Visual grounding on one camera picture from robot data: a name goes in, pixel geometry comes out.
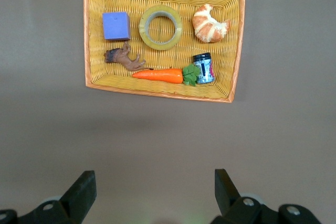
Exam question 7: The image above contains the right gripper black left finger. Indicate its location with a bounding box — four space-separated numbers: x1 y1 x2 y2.
0 170 97 224

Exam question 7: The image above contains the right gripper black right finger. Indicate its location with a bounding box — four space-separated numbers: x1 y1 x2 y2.
211 168 322 224

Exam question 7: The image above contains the yellow packing tape roll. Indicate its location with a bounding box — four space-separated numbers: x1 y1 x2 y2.
139 5 184 51

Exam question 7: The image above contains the small can black lid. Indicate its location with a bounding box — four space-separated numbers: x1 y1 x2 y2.
192 52 216 85

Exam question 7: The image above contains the orange toy carrot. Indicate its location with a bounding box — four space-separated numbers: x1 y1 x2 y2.
132 63 201 87

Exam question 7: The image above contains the brown toy lion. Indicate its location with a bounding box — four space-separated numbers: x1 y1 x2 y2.
103 41 146 72

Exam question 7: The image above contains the toy croissant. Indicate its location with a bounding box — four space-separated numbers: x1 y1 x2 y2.
192 3 232 44

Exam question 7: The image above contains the purple foam cube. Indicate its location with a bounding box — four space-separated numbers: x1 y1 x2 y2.
102 12 131 41

